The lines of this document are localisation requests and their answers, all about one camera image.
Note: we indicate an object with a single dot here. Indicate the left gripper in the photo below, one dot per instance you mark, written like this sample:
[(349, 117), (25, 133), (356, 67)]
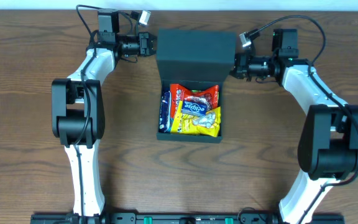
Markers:
[(143, 43)]

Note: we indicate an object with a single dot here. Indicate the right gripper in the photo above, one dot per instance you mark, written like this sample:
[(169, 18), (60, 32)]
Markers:
[(242, 66)]

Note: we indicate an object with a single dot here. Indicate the dark green box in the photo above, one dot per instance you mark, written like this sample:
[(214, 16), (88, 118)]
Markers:
[(195, 59)]

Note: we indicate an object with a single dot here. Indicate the red Hacks candy bag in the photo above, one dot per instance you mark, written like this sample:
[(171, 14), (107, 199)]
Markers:
[(209, 97)]

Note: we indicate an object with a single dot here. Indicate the blue Eclipse mint pack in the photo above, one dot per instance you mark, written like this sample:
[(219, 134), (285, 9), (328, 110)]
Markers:
[(194, 109)]

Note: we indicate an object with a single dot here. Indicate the purple Dairy Milk chocolate bar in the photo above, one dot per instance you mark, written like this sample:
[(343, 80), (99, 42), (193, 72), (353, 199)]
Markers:
[(166, 100)]

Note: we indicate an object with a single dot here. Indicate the blue Oreo cookie pack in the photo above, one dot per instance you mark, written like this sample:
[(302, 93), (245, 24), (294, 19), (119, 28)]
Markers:
[(164, 119)]

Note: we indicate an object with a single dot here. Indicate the yellow Hacks candy bag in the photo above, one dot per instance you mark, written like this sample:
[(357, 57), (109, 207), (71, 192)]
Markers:
[(208, 124)]

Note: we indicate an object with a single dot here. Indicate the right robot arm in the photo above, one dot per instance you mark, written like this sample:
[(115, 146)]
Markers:
[(328, 147)]

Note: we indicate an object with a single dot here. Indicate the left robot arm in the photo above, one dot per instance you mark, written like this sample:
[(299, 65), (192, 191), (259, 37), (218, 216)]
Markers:
[(78, 118)]

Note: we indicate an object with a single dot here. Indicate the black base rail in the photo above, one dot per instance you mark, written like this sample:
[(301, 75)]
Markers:
[(132, 218)]

